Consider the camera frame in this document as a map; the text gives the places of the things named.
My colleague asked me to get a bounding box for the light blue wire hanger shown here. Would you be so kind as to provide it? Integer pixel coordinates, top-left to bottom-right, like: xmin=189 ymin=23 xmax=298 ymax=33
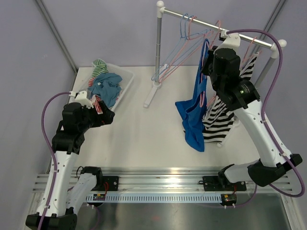
xmin=151 ymin=13 xmax=209 ymax=81

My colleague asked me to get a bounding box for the aluminium mounting rail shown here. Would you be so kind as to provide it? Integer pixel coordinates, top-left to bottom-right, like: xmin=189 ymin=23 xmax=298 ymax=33
xmin=32 ymin=167 xmax=293 ymax=193

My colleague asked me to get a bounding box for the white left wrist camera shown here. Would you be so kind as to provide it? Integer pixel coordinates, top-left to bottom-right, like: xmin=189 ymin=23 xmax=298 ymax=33
xmin=69 ymin=91 xmax=94 ymax=109

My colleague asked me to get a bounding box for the bright blue tank top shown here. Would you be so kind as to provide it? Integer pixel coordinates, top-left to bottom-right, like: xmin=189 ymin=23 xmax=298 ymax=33
xmin=175 ymin=39 xmax=209 ymax=152

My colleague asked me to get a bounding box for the grey blue tank top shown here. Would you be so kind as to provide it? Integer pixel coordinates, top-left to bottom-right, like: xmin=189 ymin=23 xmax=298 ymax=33
xmin=87 ymin=73 xmax=123 ymax=108

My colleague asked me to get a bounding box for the red white striped tank top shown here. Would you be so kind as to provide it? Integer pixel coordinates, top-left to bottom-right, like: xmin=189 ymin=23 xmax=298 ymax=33
xmin=87 ymin=76 xmax=123 ymax=115

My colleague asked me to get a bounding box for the pink hanger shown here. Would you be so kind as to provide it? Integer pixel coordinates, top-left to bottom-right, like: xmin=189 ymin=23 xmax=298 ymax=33
xmin=199 ymin=20 xmax=221 ymax=108
xmin=206 ymin=36 xmax=261 ymax=111
xmin=158 ymin=16 xmax=218 ymax=83

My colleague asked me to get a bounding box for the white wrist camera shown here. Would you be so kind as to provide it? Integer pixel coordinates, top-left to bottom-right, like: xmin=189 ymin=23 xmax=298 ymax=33
xmin=69 ymin=91 xmax=94 ymax=109
xmin=217 ymin=30 xmax=241 ymax=51

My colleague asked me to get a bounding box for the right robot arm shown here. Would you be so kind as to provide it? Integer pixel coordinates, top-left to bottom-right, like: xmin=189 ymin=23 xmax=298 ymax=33
xmin=202 ymin=46 xmax=303 ymax=190

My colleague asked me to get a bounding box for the green white striped tank top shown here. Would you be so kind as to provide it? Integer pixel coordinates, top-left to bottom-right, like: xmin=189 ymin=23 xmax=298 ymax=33
xmin=92 ymin=59 xmax=108 ymax=78

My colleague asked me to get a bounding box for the white slotted cable duct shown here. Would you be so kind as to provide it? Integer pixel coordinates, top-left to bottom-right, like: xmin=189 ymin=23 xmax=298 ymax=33
xmin=85 ymin=193 xmax=222 ymax=203

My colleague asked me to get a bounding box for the metal corner frame post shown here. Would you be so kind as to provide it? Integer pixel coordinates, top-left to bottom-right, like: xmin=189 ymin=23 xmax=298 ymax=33
xmin=34 ymin=0 xmax=78 ymax=75

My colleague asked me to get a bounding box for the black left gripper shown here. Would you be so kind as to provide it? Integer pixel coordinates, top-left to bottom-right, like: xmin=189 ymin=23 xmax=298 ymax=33
xmin=78 ymin=100 xmax=115 ymax=132

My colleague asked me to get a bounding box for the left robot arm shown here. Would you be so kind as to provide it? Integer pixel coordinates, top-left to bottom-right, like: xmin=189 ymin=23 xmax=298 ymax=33
xmin=25 ymin=101 xmax=115 ymax=230

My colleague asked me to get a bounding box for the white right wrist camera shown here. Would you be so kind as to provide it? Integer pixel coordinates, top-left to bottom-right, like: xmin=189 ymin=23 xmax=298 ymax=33
xmin=217 ymin=30 xmax=241 ymax=51

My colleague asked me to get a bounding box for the black white striped tank top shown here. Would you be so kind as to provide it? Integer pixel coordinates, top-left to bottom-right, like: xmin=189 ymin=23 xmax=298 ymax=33
xmin=202 ymin=51 xmax=261 ymax=143

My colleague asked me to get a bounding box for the metal clothes rack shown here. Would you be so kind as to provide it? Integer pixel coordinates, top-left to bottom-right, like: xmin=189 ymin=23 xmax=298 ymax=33
xmin=143 ymin=0 xmax=287 ymax=148

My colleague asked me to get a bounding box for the white plastic perforated basket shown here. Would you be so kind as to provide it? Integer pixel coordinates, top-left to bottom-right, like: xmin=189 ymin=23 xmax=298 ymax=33
xmin=88 ymin=63 xmax=134 ymax=112

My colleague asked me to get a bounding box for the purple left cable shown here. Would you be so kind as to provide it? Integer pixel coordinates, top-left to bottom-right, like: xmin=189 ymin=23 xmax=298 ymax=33
xmin=35 ymin=92 xmax=104 ymax=230

